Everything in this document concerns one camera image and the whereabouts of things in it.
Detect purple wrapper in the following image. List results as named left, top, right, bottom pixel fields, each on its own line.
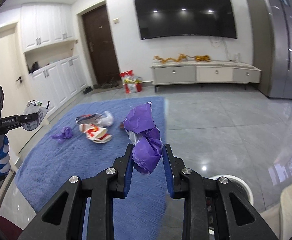
left=122, top=101, right=163, bottom=175

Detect white round trash bin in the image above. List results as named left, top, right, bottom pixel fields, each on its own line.
left=206, top=174, right=254, bottom=239

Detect beige sofa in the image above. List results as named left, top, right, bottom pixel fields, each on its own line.
left=261, top=184, right=292, bottom=239

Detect small purple plastic scrap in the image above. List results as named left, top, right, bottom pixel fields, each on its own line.
left=51, top=127, right=73, bottom=144

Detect blue fluffy rug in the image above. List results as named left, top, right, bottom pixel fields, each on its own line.
left=15, top=96, right=167, bottom=239

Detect dark snack bag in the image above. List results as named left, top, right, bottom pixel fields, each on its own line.
left=75, top=113, right=103, bottom=125

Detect white shoe cabinet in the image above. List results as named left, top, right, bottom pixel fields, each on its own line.
left=19, top=3, right=87, bottom=114

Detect red white paper carton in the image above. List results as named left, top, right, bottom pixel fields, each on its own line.
left=79, top=124, right=112, bottom=144

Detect white crumpled plastic bag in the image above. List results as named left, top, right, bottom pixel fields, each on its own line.
left=97, top=111, right=114, bottom=127

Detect shoes by door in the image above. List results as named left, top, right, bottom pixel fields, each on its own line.
left=83, top=80, right=119, bottom=94

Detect dark brown entrance door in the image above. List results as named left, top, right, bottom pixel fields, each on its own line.
left=82, top=5, right=121, bottom=85

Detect red white gift bag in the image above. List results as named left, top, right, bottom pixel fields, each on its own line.
left=120, top=70, right=142, bottom=94

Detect white grey TV cabinet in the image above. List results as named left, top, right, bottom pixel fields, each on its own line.
left=150, top=61, right=262, bottom=89

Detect white router on cabinet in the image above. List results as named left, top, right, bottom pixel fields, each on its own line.
left=234, top=53, right=240, bottom=62

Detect golden dragon ornament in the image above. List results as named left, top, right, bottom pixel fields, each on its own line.
left=153, top=54, right=211, bottom=64

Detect silver double-door refrigerator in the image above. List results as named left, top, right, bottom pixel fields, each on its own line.
left=246, top=0, right=292, bottom=100

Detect large black wall television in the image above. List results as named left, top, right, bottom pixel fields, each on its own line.
left=134, top=0, right=237, bottom=40

